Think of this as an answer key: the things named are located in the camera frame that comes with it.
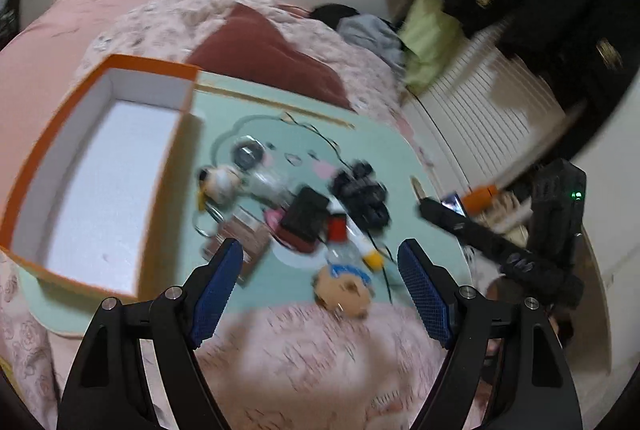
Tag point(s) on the brown patterned packet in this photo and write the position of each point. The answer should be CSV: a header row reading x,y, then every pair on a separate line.
x,y
250,235

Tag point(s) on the small red cap bottle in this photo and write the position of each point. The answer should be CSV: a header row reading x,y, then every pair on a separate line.
x,y
337,235

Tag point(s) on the tan round plush toy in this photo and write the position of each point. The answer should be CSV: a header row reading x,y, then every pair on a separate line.
x,y
342,295

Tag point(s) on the grey garment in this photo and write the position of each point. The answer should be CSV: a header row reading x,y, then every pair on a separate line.
x,y
372,39

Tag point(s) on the cream tote bag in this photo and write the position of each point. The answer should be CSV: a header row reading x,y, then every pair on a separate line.
x,y
505,215

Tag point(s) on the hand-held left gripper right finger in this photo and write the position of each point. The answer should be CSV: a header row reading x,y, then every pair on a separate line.
x,y
420,295

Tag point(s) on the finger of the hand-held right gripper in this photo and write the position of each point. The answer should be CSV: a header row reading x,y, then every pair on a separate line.
x,y
465,230

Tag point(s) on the black rectangular pouch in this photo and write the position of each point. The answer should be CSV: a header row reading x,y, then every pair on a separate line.
x,y
305,220

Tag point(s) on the smartphone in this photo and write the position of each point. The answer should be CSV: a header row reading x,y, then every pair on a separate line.
x,y
455,204

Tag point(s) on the black garment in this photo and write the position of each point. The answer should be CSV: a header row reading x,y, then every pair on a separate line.
x,y
332,15

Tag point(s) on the maroon pillow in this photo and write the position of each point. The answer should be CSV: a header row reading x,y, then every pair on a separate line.
x,y
270,54

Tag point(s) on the clear plastic jar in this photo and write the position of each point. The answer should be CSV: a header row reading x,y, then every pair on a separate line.
x,y
270,185

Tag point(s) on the lime green cloth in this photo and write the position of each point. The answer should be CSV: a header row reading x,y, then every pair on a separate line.
x,y
430,39

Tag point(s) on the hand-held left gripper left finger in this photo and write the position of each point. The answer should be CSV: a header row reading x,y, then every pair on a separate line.
x,y
220,290

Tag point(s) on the white yellow tube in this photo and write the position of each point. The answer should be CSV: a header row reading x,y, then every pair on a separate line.
x,y
365,250

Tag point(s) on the white slatted panel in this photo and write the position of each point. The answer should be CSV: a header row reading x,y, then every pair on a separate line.
x,y
480,119

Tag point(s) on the orange bottle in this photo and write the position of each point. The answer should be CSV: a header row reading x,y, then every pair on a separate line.
x,y
480,197

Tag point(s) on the orange cardboard box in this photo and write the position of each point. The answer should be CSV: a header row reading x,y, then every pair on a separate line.
x,y
100,169

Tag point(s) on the mint cartoon play mat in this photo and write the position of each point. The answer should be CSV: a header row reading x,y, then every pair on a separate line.
x,y
225,109

